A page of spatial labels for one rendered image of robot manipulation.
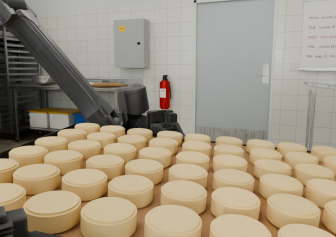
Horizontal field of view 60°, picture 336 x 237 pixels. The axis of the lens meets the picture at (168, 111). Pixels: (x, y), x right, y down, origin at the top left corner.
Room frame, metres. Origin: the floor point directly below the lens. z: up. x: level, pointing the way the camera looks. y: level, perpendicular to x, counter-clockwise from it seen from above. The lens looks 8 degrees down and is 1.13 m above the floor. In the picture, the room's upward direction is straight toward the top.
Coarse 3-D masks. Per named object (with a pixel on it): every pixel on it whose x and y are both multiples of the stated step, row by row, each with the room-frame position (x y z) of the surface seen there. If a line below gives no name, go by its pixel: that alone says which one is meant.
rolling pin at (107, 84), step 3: (90, 84) 4.06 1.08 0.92; (93, 84) 4.07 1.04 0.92; (96, 84) 4.06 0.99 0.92; (99, 84) 4.06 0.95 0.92; (102, 84) 4.07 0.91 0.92; (105, 84) 4.07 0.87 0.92; (108, 84) 4.08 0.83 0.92; (111, 84) 4.08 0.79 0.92; (114, 84) 4.09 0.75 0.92; (117, 84) 4.09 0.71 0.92; (120, 84) 4.12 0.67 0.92; (123, 84) 4.13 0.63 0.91; (126, 84) 4.13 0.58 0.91
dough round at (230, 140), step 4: (220, 136) 0.55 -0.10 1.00; (224, 136) 0.55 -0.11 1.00; (228, 136) 0.55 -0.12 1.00; (216, 140) 0.53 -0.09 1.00; (220, 140) 0.52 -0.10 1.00; (224, 140) 0.52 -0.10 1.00; (228, 140) 0.52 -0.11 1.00; (232, 140) 0.52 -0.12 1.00; (236, 140) 0.53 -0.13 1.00; (240, 140) 0.53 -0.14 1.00; (216, 144) 0.53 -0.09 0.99; (232, 144) 0.51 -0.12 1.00; (236, 144) 0.51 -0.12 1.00; (240, 144) 0.52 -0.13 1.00
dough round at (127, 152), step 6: (108, 144) 0.45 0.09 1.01; (114, 144) 0.45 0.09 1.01; (120, 144) 0.45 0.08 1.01; (126, 144) 0.46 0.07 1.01; (108, 150) 0.42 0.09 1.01; (114, 150) 0.42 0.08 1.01; (120, 150) 0.42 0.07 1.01; (126, 150) 0.42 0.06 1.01; (132, 150) 0.43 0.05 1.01; (120, 156) 0.42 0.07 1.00; (126, 156) 0.42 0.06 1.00; (132, 156) 0.43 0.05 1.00; (126, 162) 0.42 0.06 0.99
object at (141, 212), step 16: (208, 176) 0.39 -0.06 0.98; (208, 192) 0.34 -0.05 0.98; (256, 192) 0.35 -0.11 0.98; (304, 192) 0.35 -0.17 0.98; (144, 208) 0.29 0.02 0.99; (208, 208) 0.30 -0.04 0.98; (320, 208) 0.31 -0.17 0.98; (208, 224) 0.26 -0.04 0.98; (272, 224) 0.27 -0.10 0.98; (320, 224) 0.28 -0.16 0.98
